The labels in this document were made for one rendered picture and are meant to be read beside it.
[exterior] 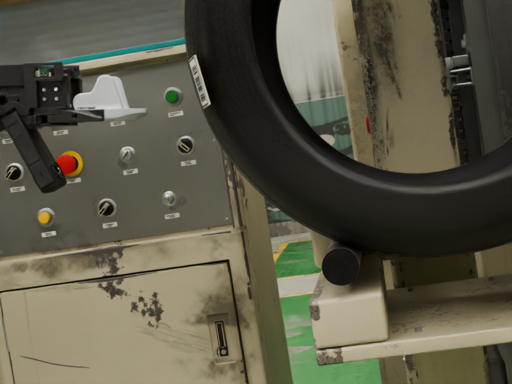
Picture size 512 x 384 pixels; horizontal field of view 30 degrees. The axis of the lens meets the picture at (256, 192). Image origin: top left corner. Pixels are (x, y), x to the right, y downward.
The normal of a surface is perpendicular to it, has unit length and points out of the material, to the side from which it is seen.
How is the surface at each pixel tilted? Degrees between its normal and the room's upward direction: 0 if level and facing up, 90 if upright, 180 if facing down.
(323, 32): 90
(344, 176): 99
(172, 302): 90
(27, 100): 90
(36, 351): 90
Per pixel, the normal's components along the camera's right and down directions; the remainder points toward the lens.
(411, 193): -0.14, 0.25
